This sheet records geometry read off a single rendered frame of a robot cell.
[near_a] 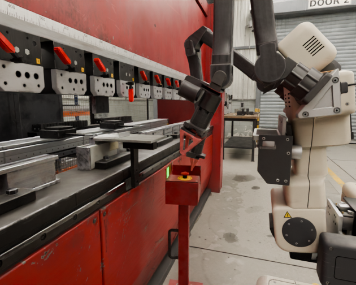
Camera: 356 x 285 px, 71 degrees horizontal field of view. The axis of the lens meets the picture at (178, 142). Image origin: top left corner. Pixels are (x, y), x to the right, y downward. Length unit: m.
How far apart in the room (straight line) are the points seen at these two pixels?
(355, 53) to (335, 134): 7.88
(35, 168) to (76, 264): 0.32
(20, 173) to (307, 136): 0.88
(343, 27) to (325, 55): 7.93
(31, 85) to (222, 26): 0.56
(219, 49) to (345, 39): 8.07
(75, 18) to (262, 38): 0.65
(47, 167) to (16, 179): 0.11
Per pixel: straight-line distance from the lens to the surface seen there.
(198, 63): 1.24
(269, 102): 8.33
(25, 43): 0.87
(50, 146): 1.29
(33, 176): 0.89
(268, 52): 0.71
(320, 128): 0.91
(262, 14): 0.77
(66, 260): 0.89
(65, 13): 1.02
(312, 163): 0.94
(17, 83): 0.82
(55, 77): 0.93
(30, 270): 0.79
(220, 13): 0.78
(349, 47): 8.74
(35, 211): 0.75
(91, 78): 1.09
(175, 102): 3.29
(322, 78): 0.71
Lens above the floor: 1.14
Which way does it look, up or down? 9 degrees down
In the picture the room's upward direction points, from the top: straight up
